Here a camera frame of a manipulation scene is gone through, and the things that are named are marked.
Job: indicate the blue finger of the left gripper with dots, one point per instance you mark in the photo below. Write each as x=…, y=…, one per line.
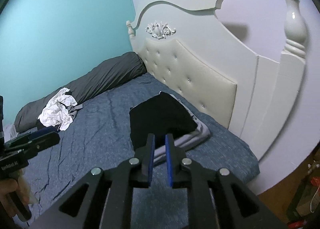
x=45, y=133
x=38, y=143

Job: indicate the person's left hand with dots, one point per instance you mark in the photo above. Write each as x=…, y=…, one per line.
x=23, y=189

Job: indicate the black sweater with white trim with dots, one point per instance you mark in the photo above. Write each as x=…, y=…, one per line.
x=159, y=115

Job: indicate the light grey duvet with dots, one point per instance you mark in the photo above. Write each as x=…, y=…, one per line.
x=10, y=132

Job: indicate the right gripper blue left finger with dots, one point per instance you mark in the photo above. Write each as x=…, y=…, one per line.
x=150, y=160

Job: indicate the black and white clothes pile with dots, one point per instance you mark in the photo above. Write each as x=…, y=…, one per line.
x=60, y=111

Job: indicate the floor clutter beside bed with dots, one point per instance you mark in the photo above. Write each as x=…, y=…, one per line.
x=303, y=211

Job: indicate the dark grey long bolster pillow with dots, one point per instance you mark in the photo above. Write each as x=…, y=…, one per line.
x=107, y=75

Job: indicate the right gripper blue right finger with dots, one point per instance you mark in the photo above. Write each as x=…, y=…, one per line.
x=169, y=145

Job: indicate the cream tufted headboard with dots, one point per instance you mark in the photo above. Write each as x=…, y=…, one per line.
x=184, y=45

